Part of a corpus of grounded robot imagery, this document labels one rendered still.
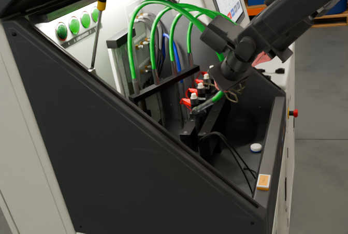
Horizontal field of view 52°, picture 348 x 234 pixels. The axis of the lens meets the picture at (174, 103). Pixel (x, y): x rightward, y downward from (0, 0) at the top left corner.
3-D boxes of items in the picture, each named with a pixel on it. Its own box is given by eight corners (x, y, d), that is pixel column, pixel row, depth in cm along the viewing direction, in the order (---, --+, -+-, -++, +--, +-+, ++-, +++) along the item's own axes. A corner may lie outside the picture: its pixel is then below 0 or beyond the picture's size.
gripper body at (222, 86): (205, 72, 88) (212, 59, 81) (237, 53, 91) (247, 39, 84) (221, 93, 87) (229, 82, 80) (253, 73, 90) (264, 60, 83)
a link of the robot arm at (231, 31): (257, 47, 69) (276, 24, 73) (210, 12, 70) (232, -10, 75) (232, 79, 79) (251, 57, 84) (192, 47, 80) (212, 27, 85)
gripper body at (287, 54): (263, 30, 100) (281, 12, 95) (289, 57, 100) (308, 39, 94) (254, 37, 96) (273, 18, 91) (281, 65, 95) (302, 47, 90)
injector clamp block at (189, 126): (213, 174, 121) (208, 135, 114) (185, 171, 124) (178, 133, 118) (232, 123, 149) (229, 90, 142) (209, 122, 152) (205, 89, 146)
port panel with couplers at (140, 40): (147, 85, 140) (132, 5, 127) (140, 85, 142) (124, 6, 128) (159, 73, 151) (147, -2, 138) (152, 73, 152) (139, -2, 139)
